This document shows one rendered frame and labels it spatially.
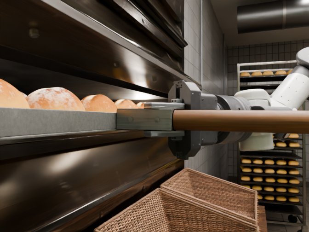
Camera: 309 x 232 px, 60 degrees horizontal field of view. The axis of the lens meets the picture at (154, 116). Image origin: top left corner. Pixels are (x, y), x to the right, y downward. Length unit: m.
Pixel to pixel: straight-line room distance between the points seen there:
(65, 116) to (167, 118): 0.15
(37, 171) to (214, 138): 0.46
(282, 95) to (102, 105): 0.59
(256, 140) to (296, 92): 0.38
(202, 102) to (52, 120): 0.24
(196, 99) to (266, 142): 0.19
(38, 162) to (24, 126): 0.48
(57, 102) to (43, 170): 0.43
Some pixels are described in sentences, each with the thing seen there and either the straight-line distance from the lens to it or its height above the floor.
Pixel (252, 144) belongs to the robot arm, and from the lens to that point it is 0.55.
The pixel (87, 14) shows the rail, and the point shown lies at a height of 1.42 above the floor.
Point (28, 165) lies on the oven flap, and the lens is 0.72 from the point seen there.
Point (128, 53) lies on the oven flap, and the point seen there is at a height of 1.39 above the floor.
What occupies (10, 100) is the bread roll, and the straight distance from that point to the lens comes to 0.28.
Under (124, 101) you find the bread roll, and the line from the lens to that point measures 0.52.
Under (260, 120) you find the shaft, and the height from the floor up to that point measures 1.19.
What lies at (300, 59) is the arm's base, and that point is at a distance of 1.00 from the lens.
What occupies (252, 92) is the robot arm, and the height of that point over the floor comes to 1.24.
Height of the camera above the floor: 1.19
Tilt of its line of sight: 1 degrees up
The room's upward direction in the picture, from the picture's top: straight up
